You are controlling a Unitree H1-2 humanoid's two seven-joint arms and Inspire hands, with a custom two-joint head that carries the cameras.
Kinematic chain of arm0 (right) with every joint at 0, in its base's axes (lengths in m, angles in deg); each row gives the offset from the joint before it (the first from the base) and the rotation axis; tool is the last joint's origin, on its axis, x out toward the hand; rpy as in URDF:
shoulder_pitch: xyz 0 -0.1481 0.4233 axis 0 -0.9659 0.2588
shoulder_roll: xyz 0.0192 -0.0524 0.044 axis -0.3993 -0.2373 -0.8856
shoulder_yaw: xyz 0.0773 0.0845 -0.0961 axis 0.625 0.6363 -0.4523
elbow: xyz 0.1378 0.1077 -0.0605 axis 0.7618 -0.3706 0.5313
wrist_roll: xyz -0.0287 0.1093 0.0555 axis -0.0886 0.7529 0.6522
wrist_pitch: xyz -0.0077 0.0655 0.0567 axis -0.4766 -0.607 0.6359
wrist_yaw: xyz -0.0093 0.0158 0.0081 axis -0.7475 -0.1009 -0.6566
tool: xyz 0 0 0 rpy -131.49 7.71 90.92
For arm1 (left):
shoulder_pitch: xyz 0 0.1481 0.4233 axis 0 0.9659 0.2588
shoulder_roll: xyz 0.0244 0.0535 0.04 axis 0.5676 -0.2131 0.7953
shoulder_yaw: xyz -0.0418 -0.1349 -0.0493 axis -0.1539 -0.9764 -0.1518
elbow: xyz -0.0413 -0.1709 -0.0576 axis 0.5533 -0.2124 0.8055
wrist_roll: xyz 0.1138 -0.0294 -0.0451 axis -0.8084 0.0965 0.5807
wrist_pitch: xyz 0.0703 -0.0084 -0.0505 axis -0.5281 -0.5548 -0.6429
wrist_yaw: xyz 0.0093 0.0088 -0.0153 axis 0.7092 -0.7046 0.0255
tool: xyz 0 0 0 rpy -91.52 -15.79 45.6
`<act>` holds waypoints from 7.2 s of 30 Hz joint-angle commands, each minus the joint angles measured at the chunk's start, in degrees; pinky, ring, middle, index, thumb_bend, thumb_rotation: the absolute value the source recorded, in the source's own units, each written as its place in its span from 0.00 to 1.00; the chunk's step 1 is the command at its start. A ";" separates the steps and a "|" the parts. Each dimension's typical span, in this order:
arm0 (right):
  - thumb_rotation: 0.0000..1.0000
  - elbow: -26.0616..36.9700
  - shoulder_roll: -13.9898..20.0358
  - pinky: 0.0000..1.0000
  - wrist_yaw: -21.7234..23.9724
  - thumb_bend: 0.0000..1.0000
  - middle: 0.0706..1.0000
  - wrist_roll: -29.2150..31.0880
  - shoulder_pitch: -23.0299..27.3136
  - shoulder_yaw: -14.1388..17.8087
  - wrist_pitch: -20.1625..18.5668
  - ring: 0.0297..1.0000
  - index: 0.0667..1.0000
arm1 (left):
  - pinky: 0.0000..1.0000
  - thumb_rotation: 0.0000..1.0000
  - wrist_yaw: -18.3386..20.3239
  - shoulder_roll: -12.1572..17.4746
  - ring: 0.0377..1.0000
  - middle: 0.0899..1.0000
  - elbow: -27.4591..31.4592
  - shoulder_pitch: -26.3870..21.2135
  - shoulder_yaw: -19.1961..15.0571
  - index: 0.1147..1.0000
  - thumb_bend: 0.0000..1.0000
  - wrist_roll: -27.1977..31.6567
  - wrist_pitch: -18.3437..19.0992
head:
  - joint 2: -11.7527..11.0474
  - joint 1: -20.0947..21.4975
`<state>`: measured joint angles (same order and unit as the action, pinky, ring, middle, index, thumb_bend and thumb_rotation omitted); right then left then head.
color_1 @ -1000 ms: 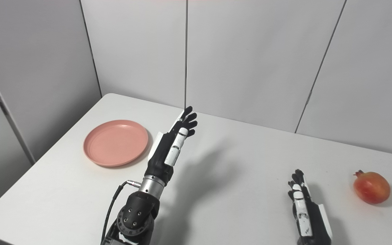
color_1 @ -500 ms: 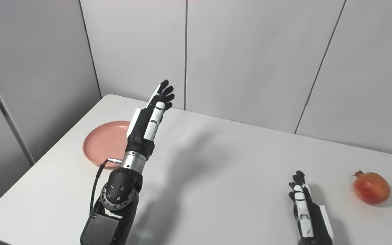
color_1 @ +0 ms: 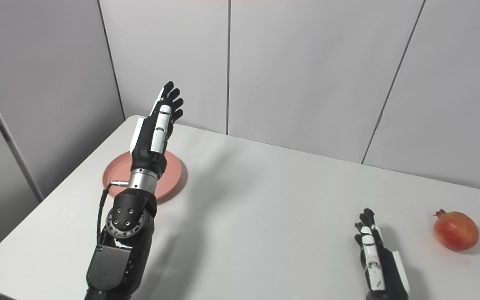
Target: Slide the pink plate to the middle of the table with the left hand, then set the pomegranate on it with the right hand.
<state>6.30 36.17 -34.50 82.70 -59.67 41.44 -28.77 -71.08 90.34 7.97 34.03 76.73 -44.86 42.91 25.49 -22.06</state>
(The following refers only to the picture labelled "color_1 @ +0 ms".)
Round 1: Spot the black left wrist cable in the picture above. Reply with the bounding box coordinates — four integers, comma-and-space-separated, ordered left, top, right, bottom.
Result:
97, 180, 129, 246

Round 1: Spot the pink round plate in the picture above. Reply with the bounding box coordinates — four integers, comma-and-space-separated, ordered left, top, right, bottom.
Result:
102, 150, 183, 201

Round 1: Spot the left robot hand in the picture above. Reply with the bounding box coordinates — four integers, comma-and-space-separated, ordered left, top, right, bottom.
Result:
129, 81, 184, 177

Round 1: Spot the red pomegranate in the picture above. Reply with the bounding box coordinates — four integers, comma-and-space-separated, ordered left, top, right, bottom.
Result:
433, 209, 479, 251

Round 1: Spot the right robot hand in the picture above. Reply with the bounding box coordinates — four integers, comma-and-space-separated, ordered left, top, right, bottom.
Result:
354, 208, 410, 300

